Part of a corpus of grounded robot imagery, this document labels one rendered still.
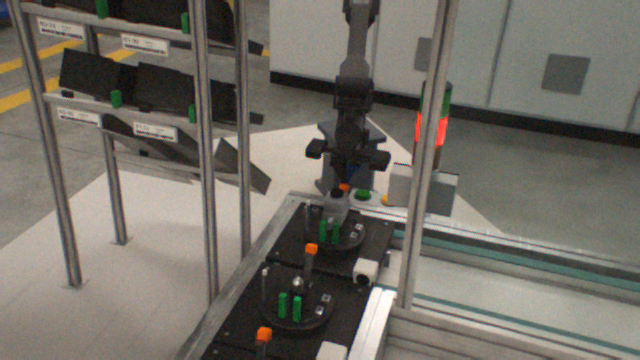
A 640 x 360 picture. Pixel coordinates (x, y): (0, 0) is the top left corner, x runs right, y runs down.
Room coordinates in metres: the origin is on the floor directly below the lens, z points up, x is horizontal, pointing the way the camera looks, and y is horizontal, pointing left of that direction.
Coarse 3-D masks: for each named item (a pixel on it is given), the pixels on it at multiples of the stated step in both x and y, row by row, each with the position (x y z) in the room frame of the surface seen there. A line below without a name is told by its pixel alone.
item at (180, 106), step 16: (144, 64) 1.15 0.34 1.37; (144, 80) 1.13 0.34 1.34; (160, 80) 1.12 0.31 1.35; (176, 80) 1.11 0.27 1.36; (192, 80) 1.10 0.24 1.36; (144, 96) 1.12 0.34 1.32; (160, 96) 1.11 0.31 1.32; (176, 96) 1.10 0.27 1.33; (192, 96) 1.08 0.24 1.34; (224, 96) 1.17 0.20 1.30; (176, 112) 1.08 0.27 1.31; (224, 112) 1.17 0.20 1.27
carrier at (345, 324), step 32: (256, 288) 0.99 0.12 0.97; (288, 288) 0.97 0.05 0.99; (320, 288) 0.98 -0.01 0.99; (352, 288) 1.01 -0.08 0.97; (224, 320) 0.90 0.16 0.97; (256, 320) 0.90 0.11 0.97; (288, 320) 0.89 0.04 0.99; (320, 320) 0.89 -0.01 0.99; (352, 320) 0.91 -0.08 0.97; (256, 352) 0.83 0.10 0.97; (288, 352) 0.83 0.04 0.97; (320, 352) 0.81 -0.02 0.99
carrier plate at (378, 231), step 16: (304, 208) 1.30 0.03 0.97; (320, 208) 1.30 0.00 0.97; (288, 224) 1.22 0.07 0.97; (304, 224) 1.23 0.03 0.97; (368, 224) 1.24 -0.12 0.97; (384, 224) 1.24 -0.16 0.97; (288, 240) 1.16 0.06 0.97; (368, 240) 1.18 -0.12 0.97; (384, 240) 1.18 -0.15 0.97; (272, 256) 1.10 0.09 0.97; (288, 256) 1.10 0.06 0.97; (320, 256) 1.11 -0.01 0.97; (352, 256) 1.11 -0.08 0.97; (368, 256) 1.12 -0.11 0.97; (320, 272) 1.06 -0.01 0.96; (336, 272) 1.06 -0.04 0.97; (352, 272) 1.06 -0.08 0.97
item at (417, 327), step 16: (400, 240) 1.23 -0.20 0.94; (400, 256) 1.20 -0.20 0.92; (384, 272) 1.13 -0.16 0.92; (384, 288) 1.04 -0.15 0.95; (400, 320) 0.97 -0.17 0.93; (416, 320) 0.96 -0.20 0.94; (432, 320) 0.95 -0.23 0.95; (448, 320) 0.94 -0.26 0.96; (464, 320) 0.95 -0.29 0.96; (400, 336) 0.97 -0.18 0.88; (416, 336) 0.96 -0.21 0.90; (432, 336) 0.95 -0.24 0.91; (448, 336) 0.94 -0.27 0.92; (464, 336) 0.94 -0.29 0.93; (480, 336) 0.93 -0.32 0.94; (496, 336) 0.92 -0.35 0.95; (512, 336) 0.91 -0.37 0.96; (432, 352) 0.95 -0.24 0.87; (448, 352) 0.94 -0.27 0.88; (464, 352) 0.93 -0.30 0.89; (480, 352) 0.92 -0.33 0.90; (496, 352) 0.92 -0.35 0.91; (512, 352) 0.91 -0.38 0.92; (528, 352) 0.91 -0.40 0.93; (544, 352) 0.90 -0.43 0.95; (560, 352) 0.89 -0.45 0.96; (576, 352) 0.89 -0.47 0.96
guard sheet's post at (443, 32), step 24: (456, 0) 0.97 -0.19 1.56; (432, 48) 0.97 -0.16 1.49; (432, 72) 0.97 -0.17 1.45; (432, 96) 0.98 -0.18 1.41; (432, 120) 0.97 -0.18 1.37; (432, 144) 0.97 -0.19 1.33; (408, 216) 0.97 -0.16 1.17; (408, 240) 0.97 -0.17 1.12; (408, 264) 0.98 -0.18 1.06; (408, 288) 0.97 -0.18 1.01
